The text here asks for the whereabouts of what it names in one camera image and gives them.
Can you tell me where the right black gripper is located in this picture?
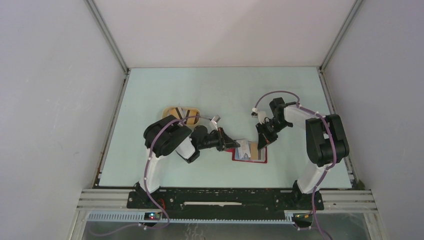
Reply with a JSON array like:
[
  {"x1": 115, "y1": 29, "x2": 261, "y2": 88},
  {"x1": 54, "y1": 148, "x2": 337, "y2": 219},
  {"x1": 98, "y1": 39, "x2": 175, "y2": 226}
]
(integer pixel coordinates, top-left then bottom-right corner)
[{"x1": 256, "y1": 118, "x2": 291, "y2": 150}]

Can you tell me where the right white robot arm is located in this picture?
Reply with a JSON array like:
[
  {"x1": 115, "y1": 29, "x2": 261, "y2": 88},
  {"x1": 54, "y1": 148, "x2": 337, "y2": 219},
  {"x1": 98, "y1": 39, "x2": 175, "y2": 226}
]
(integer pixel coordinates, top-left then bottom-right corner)
[{"x1": 252, "y1": 97, "x2": 350, "y2": 209}]

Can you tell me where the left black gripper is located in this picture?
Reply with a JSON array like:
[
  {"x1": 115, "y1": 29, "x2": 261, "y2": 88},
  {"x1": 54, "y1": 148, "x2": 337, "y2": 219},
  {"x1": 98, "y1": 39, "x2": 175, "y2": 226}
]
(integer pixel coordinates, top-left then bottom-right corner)
[{"x1": 198, "y1": 127, "x2": 240, "y2": 152}]

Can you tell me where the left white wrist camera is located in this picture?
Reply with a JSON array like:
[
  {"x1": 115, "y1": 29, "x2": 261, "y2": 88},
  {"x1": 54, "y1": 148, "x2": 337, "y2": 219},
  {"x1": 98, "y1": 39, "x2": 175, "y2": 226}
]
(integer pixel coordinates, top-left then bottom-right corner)
[{"x1": 209, "y1": 114, "x2": 221, "y2": 131}]

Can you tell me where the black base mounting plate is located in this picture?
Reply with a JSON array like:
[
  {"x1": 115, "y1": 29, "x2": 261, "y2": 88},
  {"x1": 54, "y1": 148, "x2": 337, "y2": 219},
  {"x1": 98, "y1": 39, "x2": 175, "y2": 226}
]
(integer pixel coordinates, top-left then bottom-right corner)
[{"x1": 126, "y1": 185, "x2": 324, "y2": 221}]

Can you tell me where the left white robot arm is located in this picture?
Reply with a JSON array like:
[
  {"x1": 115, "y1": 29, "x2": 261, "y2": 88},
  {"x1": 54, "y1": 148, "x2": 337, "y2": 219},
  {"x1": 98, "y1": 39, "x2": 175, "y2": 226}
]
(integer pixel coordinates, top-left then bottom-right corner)
[{"x1": 138, "y1": 115, "x2": 241, "y2": 208}]

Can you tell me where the red card holder wallet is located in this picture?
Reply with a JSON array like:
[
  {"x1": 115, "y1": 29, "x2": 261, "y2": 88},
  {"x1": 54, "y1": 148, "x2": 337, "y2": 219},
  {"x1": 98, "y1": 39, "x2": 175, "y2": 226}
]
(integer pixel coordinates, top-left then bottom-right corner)
[{"x1": 225, "y1": 140, "x2": 268, "y2": 164}]

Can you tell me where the gold black card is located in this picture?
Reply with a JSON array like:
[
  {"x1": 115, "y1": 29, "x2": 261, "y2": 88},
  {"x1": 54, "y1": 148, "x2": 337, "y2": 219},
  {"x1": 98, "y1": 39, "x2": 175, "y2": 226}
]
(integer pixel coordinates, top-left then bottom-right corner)
[{"x1": 249, "y1": 142, "x2": 259, "y2": 161}]

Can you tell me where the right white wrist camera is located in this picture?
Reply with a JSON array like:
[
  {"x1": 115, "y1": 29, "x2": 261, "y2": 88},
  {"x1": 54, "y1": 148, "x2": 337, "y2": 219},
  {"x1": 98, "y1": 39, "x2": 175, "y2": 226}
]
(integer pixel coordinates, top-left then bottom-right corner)
[{"x1": 251, "y1": 107, "x2": 267, "y2": 124}]

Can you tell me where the white numbered card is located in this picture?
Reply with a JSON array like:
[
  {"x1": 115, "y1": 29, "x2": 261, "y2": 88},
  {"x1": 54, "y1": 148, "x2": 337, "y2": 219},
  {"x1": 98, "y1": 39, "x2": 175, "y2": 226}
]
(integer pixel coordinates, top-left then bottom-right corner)
[{"x1": 234, "y1": 139, "x2": 251, "y2": 161}]

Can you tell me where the aluminium frame rail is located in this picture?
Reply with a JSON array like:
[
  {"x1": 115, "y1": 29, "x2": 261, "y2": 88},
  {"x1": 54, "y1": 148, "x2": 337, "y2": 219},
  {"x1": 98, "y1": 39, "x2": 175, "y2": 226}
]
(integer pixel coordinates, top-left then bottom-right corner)
[{"x1": 66, "y1": 188, "x2": 389, "y2": 240}]

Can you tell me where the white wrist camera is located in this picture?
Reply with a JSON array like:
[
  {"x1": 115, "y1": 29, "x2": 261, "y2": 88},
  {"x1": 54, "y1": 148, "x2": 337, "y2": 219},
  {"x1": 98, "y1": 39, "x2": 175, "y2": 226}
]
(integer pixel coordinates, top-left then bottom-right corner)
[
  {"x1": 209, "y1": 114, "x2": 221, "y2": 131},
  {"x1": 251, "y1": 107, "x2": 267, "y2": 124}
]

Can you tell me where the beige oval tray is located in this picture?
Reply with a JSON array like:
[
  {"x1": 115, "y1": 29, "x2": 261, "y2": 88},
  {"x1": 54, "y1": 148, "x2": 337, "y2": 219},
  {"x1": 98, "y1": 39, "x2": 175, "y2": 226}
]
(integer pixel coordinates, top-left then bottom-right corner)
[{"x1": 162, "y1": 106, "x2": 200, "y2": 127}]

